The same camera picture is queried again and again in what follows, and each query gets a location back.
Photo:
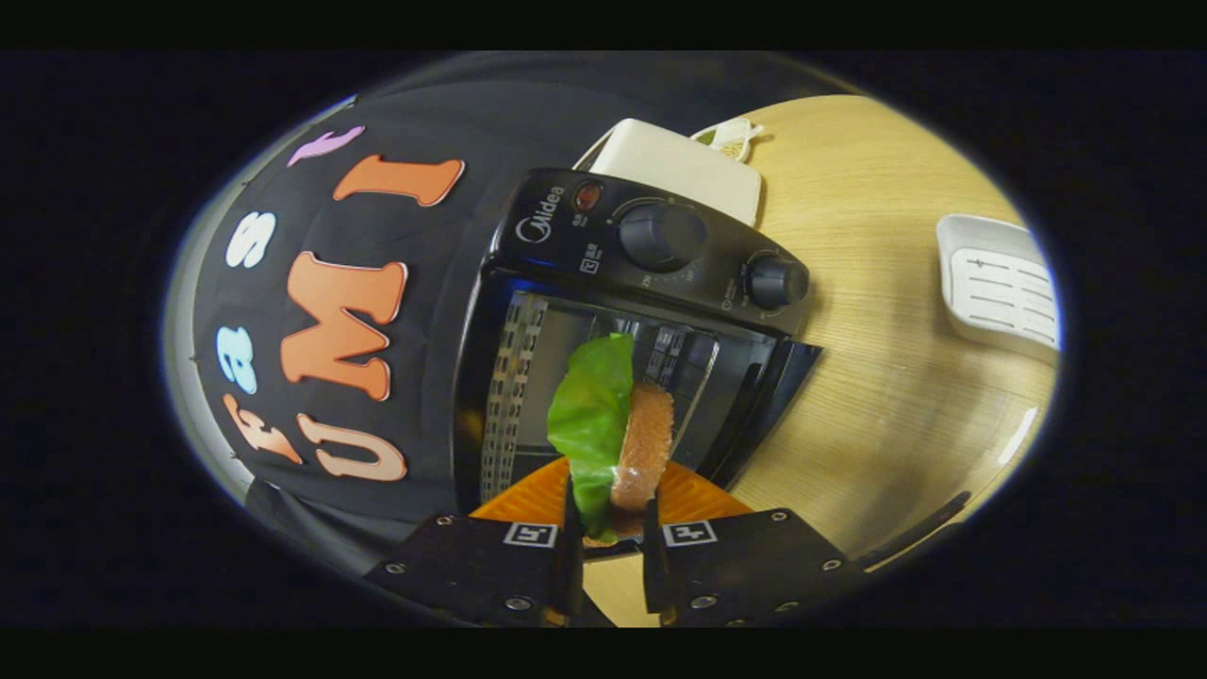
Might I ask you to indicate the black toaster oven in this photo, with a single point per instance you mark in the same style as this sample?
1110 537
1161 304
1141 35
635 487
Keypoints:
717 273

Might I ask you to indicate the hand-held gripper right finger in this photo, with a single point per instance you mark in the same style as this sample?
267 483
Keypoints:
745 566

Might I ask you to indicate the lettuce sandwich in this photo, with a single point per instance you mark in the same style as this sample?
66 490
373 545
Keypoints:
589 415

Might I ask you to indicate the white divided snack dish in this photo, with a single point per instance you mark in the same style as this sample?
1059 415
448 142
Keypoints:
731 141

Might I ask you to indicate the white pop-up toaster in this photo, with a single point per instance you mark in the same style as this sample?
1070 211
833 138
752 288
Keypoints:
679 165

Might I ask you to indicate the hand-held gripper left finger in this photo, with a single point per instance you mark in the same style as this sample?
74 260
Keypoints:
471 566

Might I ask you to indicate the white rectangular tray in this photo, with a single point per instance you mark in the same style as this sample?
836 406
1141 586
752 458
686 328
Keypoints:
1000 283

